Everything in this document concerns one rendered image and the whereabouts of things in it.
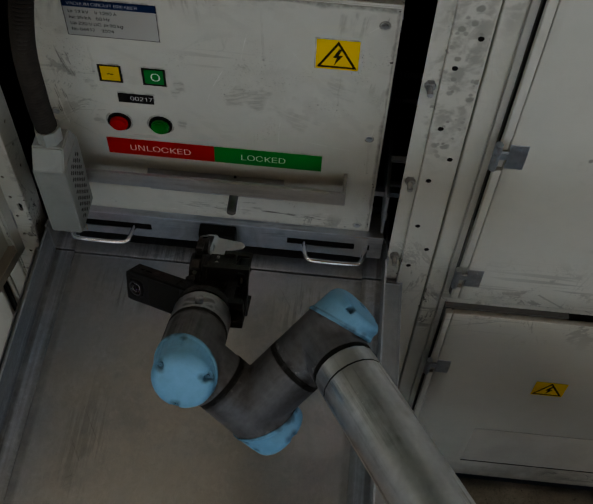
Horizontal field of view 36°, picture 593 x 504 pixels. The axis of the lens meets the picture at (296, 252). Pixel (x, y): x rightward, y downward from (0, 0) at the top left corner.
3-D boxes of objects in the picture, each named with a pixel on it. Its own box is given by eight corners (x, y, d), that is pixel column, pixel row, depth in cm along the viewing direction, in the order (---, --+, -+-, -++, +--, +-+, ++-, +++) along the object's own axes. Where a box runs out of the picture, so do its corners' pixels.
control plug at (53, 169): (83, 234, 136) (61, 159, 121) (51, 231, 136) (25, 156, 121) (95, 193, 140) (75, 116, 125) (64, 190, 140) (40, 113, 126)
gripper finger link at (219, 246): (248, 243, 134) (240, 272, 125) (208, 239, 134) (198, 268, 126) (249, 224, 132) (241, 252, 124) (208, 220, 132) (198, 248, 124)
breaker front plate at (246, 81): (365, 241, 148) (401, 15, 108) (73, 213, 149) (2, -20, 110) (366, 235, 148) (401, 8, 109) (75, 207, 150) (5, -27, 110)
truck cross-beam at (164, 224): (379, 259, 151) (383, 238, 146) (61, 228, 153) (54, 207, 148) (381, 234, 154) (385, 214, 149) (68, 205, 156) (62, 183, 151)
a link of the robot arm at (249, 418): (329, 412, 105) (261, 353, 102) (262, 473, 107) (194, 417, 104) (323, 381, 113) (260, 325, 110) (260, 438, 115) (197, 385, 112)
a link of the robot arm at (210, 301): (166, 355, 113) (166, 298, 109) (173, 335, 117) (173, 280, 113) (226, 360, 113) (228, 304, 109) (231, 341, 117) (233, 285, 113)
